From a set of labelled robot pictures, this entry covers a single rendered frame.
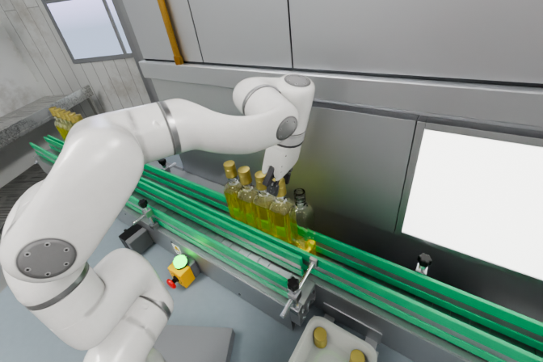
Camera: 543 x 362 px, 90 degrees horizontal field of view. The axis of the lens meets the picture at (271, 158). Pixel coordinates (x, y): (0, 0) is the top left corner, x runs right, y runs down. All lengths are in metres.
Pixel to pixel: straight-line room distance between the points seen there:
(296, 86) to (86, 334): 0.52
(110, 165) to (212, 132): 0.14
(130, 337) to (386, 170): 0.62
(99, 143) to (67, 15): 3.46
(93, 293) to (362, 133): 0.59
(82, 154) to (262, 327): 0.73
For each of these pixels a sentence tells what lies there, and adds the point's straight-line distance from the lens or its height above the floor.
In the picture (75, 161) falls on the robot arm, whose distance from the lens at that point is 0.35.
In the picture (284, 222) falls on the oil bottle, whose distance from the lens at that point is 0.75.
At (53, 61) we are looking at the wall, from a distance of 4.12.
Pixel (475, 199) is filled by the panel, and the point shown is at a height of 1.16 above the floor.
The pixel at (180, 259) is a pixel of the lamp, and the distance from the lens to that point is 1.01.
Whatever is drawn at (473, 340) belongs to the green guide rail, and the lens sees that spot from 0.79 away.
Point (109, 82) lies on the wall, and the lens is 3.81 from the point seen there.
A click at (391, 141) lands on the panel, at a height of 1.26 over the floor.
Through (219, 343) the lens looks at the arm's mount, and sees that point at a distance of 0.90.
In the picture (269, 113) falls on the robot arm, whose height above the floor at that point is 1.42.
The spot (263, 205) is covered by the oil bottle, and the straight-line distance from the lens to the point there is 0.76.
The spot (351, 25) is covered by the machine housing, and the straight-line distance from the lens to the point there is 0.63.
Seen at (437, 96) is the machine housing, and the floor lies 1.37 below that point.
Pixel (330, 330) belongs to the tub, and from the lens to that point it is 0.84.
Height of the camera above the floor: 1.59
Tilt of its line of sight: 34 degrees down
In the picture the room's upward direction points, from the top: 8 degrees counter-clockwise
